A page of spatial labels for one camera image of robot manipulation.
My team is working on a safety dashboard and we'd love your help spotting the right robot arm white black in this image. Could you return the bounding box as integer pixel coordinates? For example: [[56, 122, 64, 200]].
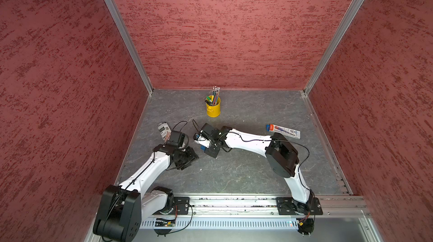
[[193, 123, 314, 215]]

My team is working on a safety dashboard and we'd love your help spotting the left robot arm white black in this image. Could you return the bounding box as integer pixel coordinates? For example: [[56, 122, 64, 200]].
[[92, 144, 198, 242]]

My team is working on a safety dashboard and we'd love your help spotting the small striped can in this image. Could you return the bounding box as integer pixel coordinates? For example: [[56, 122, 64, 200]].
[[157, 122, 171, 142]]

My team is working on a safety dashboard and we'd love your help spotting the yellow pen cup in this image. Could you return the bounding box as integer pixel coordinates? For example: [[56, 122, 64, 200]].
[[205, 95, 221, 118]]

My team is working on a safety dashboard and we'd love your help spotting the pens bundle in cup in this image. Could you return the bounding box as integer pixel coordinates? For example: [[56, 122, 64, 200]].
[[205, 86, 221, 106]]

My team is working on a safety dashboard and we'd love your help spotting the white blue red flat box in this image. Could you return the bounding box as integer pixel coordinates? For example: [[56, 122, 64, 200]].
[[266, 123, 301, 139]]

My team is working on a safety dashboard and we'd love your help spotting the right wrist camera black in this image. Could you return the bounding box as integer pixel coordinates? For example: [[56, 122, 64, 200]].
[[200, 123, 220, 142]]

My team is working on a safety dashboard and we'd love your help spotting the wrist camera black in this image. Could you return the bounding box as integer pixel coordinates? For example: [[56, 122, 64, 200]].
[[165, 131, 189, 149], [200, 123, 220, 142]]

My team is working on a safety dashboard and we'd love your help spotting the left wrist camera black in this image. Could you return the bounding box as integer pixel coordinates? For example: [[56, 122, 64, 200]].
[[165, 131, 189, 149]]

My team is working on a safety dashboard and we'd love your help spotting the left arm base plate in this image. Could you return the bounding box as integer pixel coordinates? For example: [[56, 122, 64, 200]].
[[156, 196, 190, 216]]

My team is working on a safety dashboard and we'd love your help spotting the aluminium front rail frame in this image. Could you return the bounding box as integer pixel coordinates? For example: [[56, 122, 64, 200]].
[[145, 195, 382, 242]]

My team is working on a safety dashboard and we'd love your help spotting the white slotted cable duct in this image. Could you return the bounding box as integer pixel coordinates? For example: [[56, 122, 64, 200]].
[[140, 218, 298, 231]]

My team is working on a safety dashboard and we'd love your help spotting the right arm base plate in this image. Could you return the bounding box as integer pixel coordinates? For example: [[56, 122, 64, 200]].
[[276, 196, 323, 217]]

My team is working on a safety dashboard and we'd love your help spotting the left aluminium corner post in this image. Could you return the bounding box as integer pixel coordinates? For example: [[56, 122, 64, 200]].
[[104, 0, 154, 95]]

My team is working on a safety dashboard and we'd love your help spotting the aluminium corner post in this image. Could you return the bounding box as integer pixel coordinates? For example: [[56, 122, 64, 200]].
[[104, 0, 154, 95], [303, 0, 365, 97]]

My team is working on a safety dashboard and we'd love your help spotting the right aluminium corner post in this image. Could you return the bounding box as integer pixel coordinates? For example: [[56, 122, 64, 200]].
[[303, 0, 365, 97]]

